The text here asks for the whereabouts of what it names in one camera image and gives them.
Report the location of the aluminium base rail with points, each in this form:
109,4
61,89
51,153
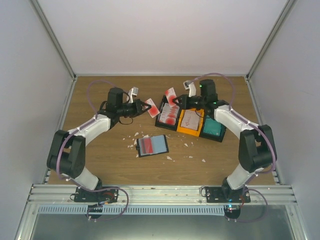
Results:
176,195

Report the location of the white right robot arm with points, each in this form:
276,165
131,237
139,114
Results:
256,153

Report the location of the black left storage bin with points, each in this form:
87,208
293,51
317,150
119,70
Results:
165,126

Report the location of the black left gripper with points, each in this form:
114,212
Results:
138,103

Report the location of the black leather card holder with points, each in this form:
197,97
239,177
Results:
159,145

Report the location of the black storage bin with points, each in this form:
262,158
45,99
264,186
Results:
165,126
213,138

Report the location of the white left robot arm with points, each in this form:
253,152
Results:
67,154

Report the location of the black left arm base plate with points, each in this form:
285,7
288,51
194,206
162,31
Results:
107,196

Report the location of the aluminium corner post left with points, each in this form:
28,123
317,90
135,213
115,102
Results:
45,22

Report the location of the aluminium corner post right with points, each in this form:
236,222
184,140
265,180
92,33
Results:
284,13

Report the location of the yellow middle storage bin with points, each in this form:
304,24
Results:
187,131

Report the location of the red white card stack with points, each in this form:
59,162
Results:
169,114

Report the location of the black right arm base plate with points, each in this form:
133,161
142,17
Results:
215,194

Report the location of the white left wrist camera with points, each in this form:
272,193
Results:
133,92

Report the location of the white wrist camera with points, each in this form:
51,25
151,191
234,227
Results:
133,92
190,87

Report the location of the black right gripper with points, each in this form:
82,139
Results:
184,105

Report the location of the grey slotted cable duct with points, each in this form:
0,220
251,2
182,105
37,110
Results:
135,210

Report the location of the teal card stack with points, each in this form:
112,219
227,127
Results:
212,127

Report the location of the aluminium corner post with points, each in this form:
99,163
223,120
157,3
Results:
284,13
45,22

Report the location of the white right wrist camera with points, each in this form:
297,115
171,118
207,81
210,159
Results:
190,87

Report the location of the red white credit card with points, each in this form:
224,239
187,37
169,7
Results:
146,146

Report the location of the black right storage bin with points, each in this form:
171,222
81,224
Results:
213,138

